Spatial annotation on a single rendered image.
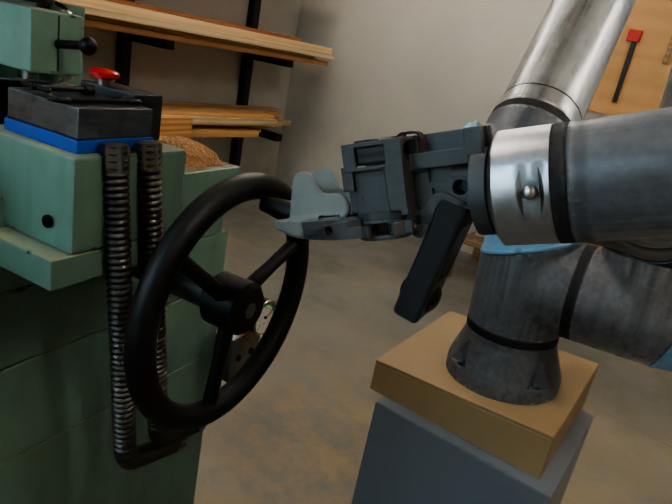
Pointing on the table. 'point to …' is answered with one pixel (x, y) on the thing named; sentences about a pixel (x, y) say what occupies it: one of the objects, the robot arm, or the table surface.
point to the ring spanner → (92, 99)
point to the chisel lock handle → (79, 45)
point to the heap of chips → (200, 157)
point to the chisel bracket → (38, 40)
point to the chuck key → (60, 87)
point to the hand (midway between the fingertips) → (288, 230)
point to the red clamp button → (104, 74)
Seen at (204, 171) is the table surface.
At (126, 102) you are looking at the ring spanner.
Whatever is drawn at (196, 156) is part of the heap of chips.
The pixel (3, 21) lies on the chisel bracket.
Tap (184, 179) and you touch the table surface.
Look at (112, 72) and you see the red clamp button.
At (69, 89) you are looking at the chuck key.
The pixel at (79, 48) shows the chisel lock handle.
